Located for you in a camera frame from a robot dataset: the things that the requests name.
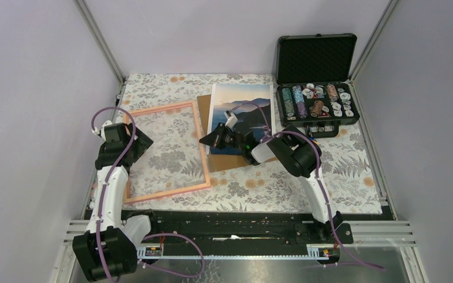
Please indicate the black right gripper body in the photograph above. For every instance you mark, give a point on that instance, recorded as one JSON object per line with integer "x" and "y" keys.
{"x": 237, "y": 145}

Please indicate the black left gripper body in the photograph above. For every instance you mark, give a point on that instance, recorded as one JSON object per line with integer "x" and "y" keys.
{"x": 127, "y": 142}

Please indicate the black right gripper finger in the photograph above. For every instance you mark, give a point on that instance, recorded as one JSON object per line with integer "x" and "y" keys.
{"x": 208, "y": 139}
{"x": 223, "y": 137}

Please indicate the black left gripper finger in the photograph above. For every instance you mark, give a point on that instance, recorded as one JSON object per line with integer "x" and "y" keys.
{"x": 138, "y": 136}
{"x": 136, "y": 151}

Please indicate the pink wooden picture frame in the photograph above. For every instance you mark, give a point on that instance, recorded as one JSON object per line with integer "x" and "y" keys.
{"x": 176, "y": 161}

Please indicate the seascape photo print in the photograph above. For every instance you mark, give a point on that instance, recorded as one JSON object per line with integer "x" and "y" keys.
{"x": 251, "y": 103}

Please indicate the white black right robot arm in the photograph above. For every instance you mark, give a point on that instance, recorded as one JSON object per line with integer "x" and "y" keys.
{"x": 298, "y": 154}

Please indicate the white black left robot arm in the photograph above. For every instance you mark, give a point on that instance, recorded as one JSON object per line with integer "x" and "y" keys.
{"x": 107, "y": 248}

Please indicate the floral tablecloth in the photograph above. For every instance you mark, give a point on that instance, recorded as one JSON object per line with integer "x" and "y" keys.
{"x": 267, "y": 187}

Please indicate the green poker chip stack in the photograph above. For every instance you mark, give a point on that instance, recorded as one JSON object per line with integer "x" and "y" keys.
{"x": 288, "y": 102}

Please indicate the blue purple poker chip stack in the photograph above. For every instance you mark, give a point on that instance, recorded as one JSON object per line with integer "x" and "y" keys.
{"x": 300, "y": 103}

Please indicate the lower orange poker chip stack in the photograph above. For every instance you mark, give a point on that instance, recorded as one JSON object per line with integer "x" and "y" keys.
{"x": 316, "y": 108}

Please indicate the orange poker chip stack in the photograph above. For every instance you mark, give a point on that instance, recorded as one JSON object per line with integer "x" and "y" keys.
{"x": 332, "y": 93}
{"x": 316, "y": 108}

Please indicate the black poker chip case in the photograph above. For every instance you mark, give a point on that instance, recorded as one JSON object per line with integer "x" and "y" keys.
{"x": 312, "y": 62}

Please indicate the upper orange poker chip stack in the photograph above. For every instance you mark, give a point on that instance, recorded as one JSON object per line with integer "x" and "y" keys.
{"x": 332, "y": 93}

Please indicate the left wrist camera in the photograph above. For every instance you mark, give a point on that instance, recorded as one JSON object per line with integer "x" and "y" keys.
{"x": 100, "y": 128}

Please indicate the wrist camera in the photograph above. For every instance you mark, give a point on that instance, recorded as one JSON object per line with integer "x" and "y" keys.
{"x": 100, "y": 128}
{"x": 231, "y": 120}

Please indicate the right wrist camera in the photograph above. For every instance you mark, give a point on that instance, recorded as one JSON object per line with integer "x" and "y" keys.
{"x": 231, "y": 120}

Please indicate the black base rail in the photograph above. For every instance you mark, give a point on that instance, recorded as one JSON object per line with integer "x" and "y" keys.
{"x": 240, "y": 233}

